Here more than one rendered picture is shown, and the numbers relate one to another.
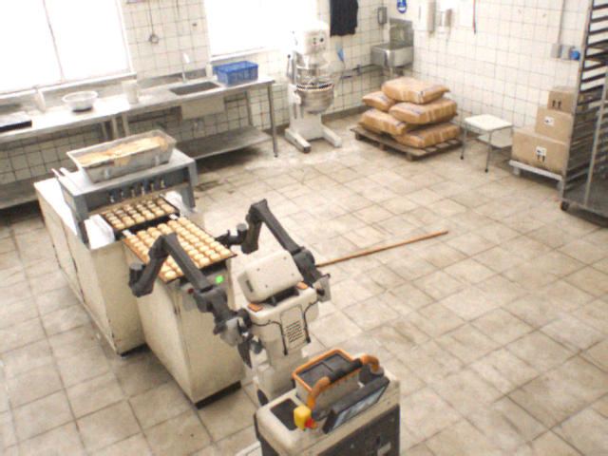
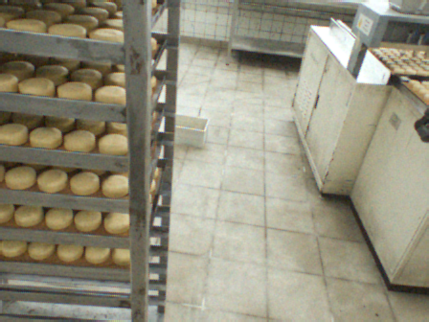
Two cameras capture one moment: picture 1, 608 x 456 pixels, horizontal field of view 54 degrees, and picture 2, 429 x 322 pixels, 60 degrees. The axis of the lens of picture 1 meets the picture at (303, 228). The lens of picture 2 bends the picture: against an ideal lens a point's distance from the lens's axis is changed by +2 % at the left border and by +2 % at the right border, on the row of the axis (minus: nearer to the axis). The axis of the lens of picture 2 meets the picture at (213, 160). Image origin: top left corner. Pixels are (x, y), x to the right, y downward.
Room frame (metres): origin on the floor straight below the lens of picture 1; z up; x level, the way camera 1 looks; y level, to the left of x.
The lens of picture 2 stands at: (0.92, 0.82, 1.48)
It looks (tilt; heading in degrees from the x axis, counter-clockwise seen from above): 33 degrees down; 31
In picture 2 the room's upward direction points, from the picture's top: 7 degrees clockwise
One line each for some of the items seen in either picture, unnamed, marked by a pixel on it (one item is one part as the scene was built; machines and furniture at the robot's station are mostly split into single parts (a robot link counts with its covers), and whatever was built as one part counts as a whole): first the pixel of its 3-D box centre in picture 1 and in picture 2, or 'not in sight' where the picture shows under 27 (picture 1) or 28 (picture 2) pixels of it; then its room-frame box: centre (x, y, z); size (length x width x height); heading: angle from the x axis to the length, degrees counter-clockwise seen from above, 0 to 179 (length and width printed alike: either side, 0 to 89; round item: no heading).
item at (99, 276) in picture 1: (124, 251); (360, 109); (3.69, 1.26, 0.42); 1.28 x 0.72 x 0.84; 33
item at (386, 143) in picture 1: (408, 137); not in sight; (6.59, -1.30, 0.06); 1.20 x 0.80 x 0.11; 31
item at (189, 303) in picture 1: (204, 291); not in sight; (2.57, 0.52, 0.77); 0.24 x 0.04 x 0.14; 123
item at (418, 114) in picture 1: (425, 108); not in sight; (6.34, -1.42, 0.47); 0.72 x 0.42 x 0.17; 124
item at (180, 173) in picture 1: (133, 195); (423, 47); (3.29, 1.00, 1.01); 0.72 x 0.33 x 0.34; 123
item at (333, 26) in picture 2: (80, 200); (352, 44); (3.58, 1.44, 0.88); 1.28 x 0.01 x 0.07; 33
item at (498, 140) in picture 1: (491, 141); not in sight; (5.83, -2.02, 0.23); 0.45 x 0.45 x 0.46; 20
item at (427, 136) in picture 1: (427, 132); not in sight; (6.33, -1.46, 0.19); 0.72 x 0.42 x 0.15; 123
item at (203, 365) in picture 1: (183, 310); (422, 185); (2.87, 0.72, 0.45); 0.70 x 0.34 x 0.90; 33
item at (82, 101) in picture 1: (81, 102); not in sight; (5.81, 2.07, 0.94); 0.33 x 0.33 x 0.12
